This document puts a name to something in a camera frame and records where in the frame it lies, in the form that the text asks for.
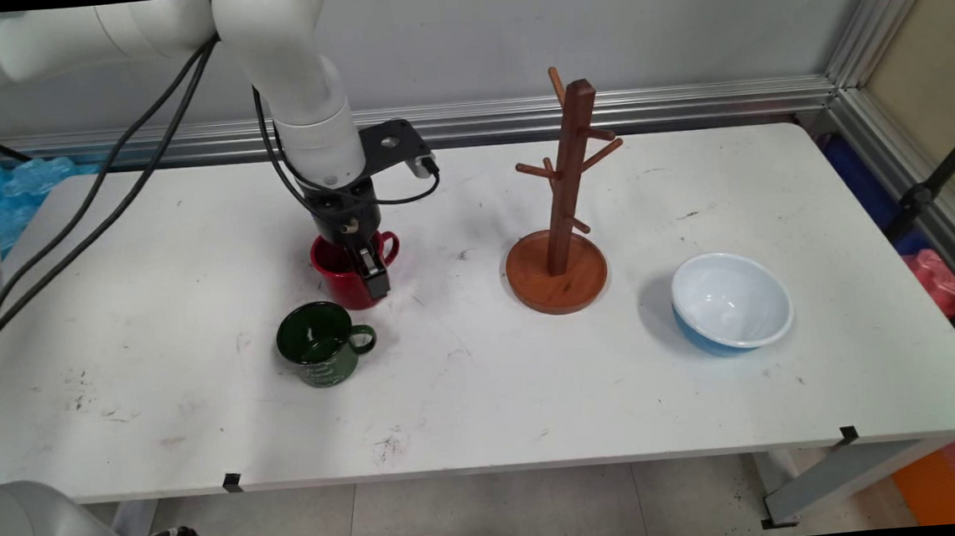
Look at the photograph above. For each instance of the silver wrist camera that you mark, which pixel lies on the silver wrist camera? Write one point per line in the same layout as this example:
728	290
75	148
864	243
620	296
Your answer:
422	165

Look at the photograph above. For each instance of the red ceramic mug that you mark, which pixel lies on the red ceramic mug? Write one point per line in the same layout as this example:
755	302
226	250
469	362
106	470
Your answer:
340	290

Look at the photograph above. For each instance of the dark green enamel mug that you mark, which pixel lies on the dark green enamel mug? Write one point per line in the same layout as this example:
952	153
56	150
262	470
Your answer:
319	346

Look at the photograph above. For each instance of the aluminium frame rail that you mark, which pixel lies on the aluminium frame rail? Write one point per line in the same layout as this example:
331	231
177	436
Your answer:
517	116
903	104

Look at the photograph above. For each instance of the pink crumpled plastic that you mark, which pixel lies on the pink crumpled plastic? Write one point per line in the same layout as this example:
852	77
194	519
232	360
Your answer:
937	282

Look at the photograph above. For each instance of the pink red foam sheet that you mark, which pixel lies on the pink red foam sheet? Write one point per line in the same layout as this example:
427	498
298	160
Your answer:
930	484

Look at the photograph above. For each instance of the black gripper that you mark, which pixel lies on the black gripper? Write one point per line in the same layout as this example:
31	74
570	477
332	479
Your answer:
343	208

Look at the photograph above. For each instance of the white and blue bowl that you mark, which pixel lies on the white and blue bowl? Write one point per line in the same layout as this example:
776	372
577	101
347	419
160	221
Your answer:
728	301

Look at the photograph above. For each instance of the grey table leg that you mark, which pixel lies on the grey table leg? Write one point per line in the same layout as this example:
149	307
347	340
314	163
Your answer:
845	478

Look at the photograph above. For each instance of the wooden mug tree stand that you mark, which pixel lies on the wooden mug tree stand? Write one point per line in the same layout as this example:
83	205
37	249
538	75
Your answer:
566	274

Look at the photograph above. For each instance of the black table edge clip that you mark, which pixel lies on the black table edge clip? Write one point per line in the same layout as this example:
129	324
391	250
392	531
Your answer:
849	434
233	482

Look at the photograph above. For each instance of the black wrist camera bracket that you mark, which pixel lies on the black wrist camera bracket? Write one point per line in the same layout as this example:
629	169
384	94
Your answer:
389	144

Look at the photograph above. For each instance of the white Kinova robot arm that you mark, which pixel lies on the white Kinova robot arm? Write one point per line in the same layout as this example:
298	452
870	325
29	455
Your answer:
296	70

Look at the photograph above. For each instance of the blue plastic bin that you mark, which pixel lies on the blue plastic bin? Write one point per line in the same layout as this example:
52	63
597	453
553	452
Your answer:
858	182

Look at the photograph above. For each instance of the black stand pole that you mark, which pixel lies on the black stand pole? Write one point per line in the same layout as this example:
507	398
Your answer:
930	186

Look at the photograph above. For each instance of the blue bubble wrap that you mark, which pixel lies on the blue bubble wrap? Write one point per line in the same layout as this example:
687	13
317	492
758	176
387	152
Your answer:
18	191

